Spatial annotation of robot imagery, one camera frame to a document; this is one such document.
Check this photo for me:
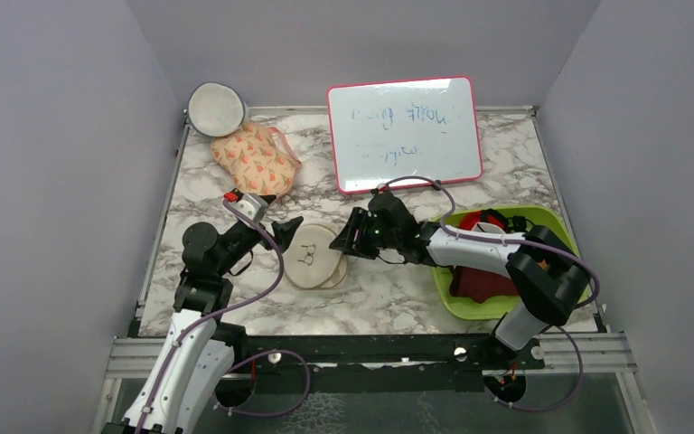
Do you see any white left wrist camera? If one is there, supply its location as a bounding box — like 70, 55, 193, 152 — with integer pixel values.
223, 190, 269, 223

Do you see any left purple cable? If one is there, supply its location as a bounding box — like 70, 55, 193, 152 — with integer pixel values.
134, 198, 286, 434

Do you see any purple cable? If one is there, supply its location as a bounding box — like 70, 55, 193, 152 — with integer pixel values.
373, 175, 601, 309
134, 198, 286, 434

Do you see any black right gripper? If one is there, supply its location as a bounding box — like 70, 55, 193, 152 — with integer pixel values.
330, 207, 400, 260

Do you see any white bra with black straps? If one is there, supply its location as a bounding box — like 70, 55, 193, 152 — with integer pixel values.
473, 222, 506, 234

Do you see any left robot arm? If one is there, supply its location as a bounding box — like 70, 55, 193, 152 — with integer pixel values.
102, 190, 304, 433

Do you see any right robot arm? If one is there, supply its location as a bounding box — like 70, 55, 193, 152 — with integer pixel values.
329, 190, 592, 368

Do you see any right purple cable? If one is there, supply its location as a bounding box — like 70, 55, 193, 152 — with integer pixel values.
373, 175, 601, 309

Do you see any pink framed whiteboard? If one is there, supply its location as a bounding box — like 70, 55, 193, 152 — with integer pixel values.
327, 76, 484, 193

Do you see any green plastic tray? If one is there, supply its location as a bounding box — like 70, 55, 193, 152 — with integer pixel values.
431, 204, 579, 321

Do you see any grey rimmed mesh laundry bag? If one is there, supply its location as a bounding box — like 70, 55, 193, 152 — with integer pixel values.
186, 82, 249, 138

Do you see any peach floral bra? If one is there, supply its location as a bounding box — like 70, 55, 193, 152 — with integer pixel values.
210, 122, 302, 197

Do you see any dark bra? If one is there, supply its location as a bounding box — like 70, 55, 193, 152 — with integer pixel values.
448, 267, 519, 304

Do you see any red and black bra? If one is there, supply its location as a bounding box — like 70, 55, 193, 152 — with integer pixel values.
458, 209, 534, 233

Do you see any black mounting rail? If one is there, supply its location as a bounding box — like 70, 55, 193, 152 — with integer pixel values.
125, 332, 546, 393

